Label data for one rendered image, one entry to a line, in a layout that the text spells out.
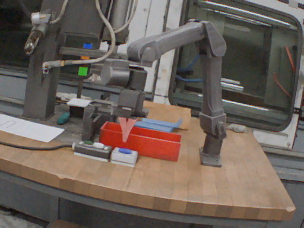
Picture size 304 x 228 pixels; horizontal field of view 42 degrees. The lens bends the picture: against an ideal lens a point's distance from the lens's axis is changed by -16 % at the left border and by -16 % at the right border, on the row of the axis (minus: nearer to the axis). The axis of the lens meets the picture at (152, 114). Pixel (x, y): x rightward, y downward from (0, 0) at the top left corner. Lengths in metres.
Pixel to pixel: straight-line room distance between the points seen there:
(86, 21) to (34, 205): 1.36
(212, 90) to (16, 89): 1.33
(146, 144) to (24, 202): 1.38
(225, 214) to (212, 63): 0.51
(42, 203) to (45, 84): 1.09
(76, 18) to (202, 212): 0.86
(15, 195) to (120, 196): 1.60
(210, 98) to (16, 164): 0.67
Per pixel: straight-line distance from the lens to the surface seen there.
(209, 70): 1.41
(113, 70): 1.21
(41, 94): 1.66
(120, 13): 1.61
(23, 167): 1.16
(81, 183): 1.12
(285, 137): 2.28
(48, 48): 1.64
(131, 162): 1.30
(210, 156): 1.50
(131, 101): 1.18
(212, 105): 1.44
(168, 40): 1.29
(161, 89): 2.21
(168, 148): 1.41
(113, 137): 1.42
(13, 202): 2.68
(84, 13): 1.61
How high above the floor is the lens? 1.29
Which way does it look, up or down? 11 degrees down
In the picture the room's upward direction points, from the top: 10 degrees clockwise
